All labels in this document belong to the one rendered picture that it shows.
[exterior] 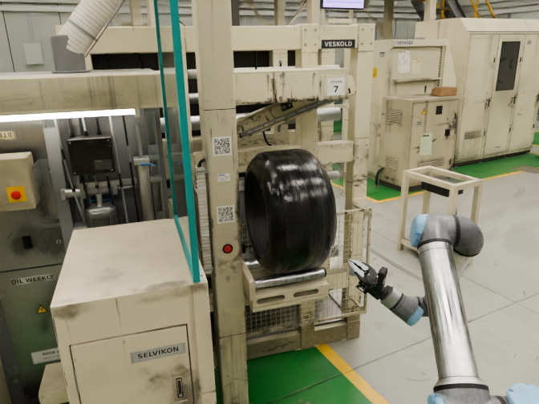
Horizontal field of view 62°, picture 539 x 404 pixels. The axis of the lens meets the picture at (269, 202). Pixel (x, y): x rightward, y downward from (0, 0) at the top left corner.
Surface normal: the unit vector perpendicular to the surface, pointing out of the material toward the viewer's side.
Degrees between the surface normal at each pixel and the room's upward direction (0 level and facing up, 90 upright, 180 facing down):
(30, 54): 90
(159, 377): 90
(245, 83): 90
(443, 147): 90
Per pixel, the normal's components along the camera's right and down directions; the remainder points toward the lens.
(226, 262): 0.30, 0.30
